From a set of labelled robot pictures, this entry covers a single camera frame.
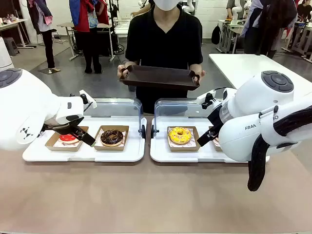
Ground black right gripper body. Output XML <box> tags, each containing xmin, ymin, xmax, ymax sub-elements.
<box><xmin>207</xmin><ymin>102</ymin><xmax>224</xmax><ymax>129</ymax></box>

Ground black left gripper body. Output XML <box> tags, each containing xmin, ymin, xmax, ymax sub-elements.
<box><xmin>42</xmin><ymin>115</ymin><xmax>85</xmax><ymax>135</ymax></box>

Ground red glazed donut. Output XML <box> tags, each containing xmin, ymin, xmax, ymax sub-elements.
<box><xmin>44</xmin><ymin>126</ymin><xmax>89</xmax><ymax>153</ymax></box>
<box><xmin>58</xmin><ymin>133</ymin><xmax>80</xmax><ymax>144</ymax></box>

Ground chocolate sprinkled donut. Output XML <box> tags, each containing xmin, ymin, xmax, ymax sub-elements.
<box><xmin>93</xmin><ymin>125</ymin><xmax>130</xmax><ymax>152</ymax></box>
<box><xmin>100</xmin><ymin>129</ymin><xmax>124</xmax><ymax>147</ymax></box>

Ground dark brown serving tray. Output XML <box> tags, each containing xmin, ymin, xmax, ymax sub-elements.
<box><xmin>119</xmin><ymin>64</ymin><xmax>201</xmax><ymax>92</ymax></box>

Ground yellow sprinkled donut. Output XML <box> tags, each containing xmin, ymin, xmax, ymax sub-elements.
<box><xmin>168</xmin><ymin>126</ymin><xmax>192</xmax><ymax>145</ymax></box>
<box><xmin>167</xmin><ymin>126</ymin><xmax>202</xmax><ymax>153</ymax></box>

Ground person in black shirt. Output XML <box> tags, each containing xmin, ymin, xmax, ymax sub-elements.
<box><xmin>125</xmin><ymin>0</ymin><xmax>204</xmax><ymax>115</ymax></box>

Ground long haired person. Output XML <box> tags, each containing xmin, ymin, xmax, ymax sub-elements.
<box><xmin>240</xmin><ymin>0</ymin><xmax>299</xmax><ymax>61</ymax></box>

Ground seated person in black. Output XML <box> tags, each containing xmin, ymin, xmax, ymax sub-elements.
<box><xmin>296</xmin><ymin>0</ymin><xmax>312</xmax><ymax>24</ymax></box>

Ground person's left hand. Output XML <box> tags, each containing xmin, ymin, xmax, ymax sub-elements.
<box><xmin>189</xmin><ymin>63</ymin><xmax>206</xmax><ymax>84</ymax></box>

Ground person's right hand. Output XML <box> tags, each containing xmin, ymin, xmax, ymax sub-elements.
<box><xmin>117</xmin><ymin>63</ymin><xmax>134</xmax><ymax>80</ymax></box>

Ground white display tray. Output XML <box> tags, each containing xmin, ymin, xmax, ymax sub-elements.
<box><xmin>22</xmin><ymin>115</ymin><xmax>147</xmax><ymax>163</ymax></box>
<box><xmin>150</xmin><ymin>116</ymin><xmax>246</xmax><ymax>163</ymax></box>

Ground clear plastic tray lid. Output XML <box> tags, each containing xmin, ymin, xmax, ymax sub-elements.
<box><xmin>154</xmin><ymin>97</ymin><xmax>221</xmax><ymax>135</ymax></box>
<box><xmin>83</xmin><ymin>97</ymin><xmax>143</xmax><ymax>135</ymax></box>

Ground large white table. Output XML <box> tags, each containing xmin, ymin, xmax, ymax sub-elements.
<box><xmin>208</xmin><ymin>53</ymin><xmax>312</xmax><ymax>103</ymax></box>

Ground black backpack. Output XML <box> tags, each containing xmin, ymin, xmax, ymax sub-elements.
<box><xmin>211</xmin><ymin>23</ymin><xmax>222</xmax><ymax>45</ymax></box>

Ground mannequin in dark clothes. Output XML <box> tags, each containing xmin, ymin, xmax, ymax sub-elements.
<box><xmin>26</xmin><ymin>0</ymin><xmax>62</xmax><ymax>74</ymax></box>

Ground white framed background desk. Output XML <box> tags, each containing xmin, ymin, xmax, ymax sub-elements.
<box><xmin>217</xmin><ymin>19</ymin><xmax>247</xmax><ymax>55</ymax></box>

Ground white air purifier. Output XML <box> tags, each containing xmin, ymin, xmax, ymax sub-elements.
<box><xmin>0</xmin><ymin>36</ymin><xmax>16</xmax><ymax>70</ymax></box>

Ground small grey stool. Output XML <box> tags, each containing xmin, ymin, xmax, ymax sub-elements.
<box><xmin>2</xmin><ymin>37</ymin><xmax>20</xmax><ymax>57</ymax></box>

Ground wooden top desk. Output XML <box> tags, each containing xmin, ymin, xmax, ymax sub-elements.
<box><xmin>56</xmin><ymin>22</ymin><xmax>117</xmax><ymax>62</ymax></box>

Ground figure in red blue jacket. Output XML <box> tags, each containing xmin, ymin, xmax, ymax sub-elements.
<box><xmin>69</xmin><ymin>0</ymin><xmax>110</xmax><ymax>75</ymax></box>

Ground white height adjustable desk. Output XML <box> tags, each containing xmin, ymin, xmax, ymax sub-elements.
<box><xmin>114</xmin><ymin>22</ymin><xmax>131</xmax><ymax>35</ymax></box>

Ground light table with clutter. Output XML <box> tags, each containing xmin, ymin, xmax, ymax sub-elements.
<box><xmin>0</xmin><ymin>18</ymin><xmax>38</xmax><ymax>50</ymax></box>

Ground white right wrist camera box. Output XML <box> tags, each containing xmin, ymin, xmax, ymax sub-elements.
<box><xmin>196</xmin><ymin>89</ymin><xmax>218</xmax><ymax>110</ymax></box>

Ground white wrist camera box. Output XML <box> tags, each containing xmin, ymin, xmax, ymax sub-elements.
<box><xmin>78</xmin><ymin>90</ymin><xmax>98</xmax><ymax>110</ymax></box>
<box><xmin>196</xmin><ymin>89</ymin><xmax>218</xmax><ymax>110</ymax></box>

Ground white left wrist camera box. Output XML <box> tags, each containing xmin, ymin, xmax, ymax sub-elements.
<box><xmin>78</xmin><ymin>90</ymin><xmax>98</xmax><ymax>110</ymax></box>

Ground black cable sleeve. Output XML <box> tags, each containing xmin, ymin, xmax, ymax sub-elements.
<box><xmin>247</xmin><ymin>104</ymin><xmax>312</xmax><ymax>192</ymax></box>

